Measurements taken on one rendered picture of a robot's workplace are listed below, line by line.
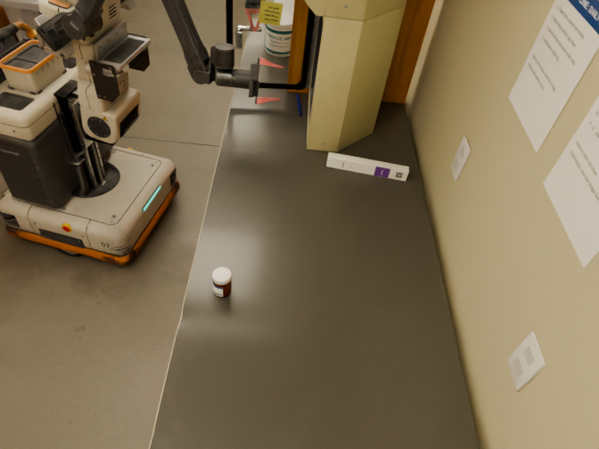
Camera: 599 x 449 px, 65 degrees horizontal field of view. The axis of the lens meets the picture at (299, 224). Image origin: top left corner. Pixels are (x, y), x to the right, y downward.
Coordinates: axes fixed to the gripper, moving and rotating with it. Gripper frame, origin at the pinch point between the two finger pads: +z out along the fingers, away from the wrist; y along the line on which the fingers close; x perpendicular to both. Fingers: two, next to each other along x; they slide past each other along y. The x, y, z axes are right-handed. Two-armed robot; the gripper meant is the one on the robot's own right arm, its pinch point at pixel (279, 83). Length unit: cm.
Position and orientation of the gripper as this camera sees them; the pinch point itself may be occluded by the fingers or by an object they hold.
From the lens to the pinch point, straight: 156.1
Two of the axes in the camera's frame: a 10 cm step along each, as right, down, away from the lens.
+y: 1.1, -9.5, -3.0
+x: -0.1, -3.0, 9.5
